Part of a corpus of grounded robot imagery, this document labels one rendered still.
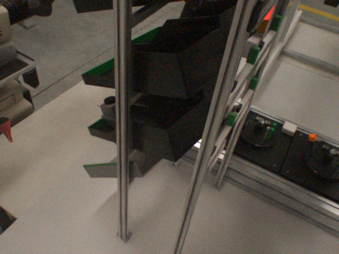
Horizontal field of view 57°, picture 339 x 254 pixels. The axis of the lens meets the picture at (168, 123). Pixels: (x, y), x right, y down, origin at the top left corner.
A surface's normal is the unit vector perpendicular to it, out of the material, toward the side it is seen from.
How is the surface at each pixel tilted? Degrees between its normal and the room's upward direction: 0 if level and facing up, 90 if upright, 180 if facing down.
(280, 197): 90
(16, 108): 8
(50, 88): 1
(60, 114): 0
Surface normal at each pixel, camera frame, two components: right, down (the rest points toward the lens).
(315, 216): -0.49, 0.58
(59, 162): 0.10, -0.70
